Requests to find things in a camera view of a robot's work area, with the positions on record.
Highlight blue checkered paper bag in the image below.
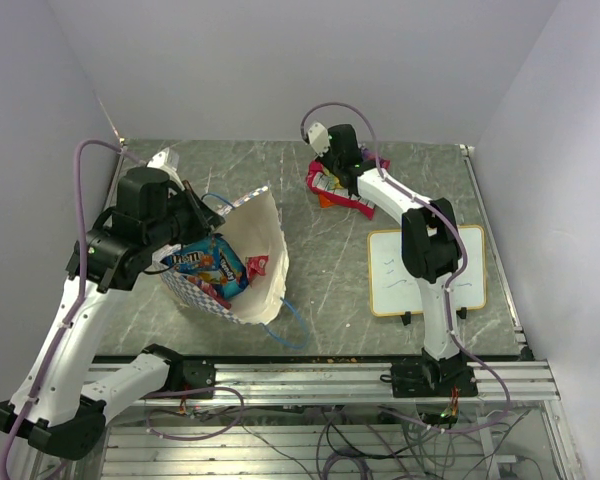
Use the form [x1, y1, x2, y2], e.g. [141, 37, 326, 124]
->
[151, 186, 309, 350]

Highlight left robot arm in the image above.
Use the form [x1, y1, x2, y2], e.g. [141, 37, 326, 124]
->
[0, 166, 224, 460]

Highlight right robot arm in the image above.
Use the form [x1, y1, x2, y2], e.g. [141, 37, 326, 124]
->
[308, 122, 478, 399]

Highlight small whiteboard with writing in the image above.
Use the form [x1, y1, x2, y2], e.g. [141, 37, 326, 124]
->
[367, 224, 486, 326]

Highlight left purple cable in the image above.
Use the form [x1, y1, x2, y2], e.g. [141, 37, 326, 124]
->
[0, 140, 151, 480]

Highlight small red snack packet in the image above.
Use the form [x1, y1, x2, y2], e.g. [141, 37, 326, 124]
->
[245, 255, 269, 284]

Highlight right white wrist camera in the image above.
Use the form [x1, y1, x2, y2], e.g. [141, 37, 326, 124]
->
[307, 122, 331, 157]

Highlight brown m&m's packet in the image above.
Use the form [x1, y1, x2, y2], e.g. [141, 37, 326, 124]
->
[161, 251, 201, 274]

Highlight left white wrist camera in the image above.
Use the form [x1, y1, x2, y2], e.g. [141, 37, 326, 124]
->
[146, 148, 184, 189]

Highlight red white snack bag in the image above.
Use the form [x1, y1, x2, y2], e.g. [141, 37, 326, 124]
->
[305, 160, 375, 220]

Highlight orange snack packet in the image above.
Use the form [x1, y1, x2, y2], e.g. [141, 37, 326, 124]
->
[318, 194, 335, 208]

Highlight blue candy bag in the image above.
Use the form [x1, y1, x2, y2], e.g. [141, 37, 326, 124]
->
[178, 234, 249, 300]

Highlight green yellow candy bag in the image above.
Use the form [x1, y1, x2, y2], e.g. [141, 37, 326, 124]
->
[318, 170, 347, 193]

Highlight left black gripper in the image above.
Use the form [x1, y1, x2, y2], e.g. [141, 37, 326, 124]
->
[146, 179, 226, 250]

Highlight aluminium rail frame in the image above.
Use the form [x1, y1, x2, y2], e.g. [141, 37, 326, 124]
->
[62, 144, 581, 480]

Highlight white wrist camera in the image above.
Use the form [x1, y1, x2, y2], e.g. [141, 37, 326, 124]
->
[307, 122, 331, 157]
[146, 148, 184, 189]

